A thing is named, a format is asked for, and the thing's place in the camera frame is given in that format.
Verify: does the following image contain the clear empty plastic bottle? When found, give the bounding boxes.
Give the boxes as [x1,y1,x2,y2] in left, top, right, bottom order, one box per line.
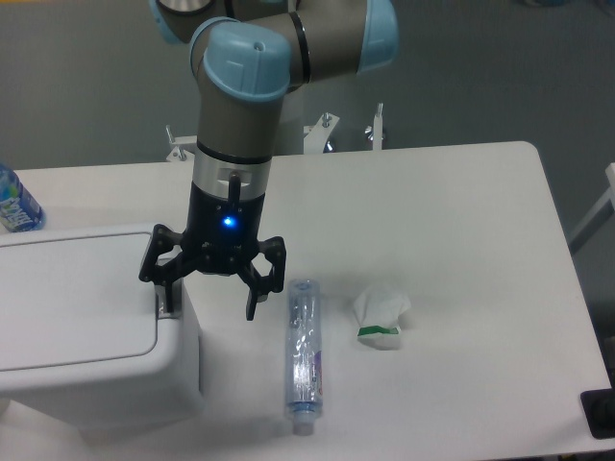
[284,279,323,436]

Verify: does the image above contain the white frame at right edge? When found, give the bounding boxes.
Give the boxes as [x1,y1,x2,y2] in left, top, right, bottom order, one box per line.
[568,162,614,255]

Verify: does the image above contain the black clamp at table edge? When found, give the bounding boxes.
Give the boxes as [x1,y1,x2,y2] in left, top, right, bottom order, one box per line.
[580,388,614,440]

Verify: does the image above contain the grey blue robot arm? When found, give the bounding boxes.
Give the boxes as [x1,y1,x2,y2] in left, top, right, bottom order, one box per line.
[139,1,399,317]

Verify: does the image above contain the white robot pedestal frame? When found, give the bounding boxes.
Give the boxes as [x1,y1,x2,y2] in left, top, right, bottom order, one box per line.
[165,102,386,162]

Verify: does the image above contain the blue labelled water bottle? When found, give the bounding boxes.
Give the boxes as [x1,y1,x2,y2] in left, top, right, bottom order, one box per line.
[1,164,46,232]

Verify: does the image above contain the white plastic trash can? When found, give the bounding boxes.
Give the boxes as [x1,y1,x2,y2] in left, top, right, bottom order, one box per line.
[1,223,205,430]

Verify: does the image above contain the crumpled white paper wrapper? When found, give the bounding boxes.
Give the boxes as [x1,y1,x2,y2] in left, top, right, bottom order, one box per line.
[353,282,411,351]

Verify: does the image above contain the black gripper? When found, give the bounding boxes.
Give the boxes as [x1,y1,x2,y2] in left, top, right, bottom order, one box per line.
[137,180,289,322]

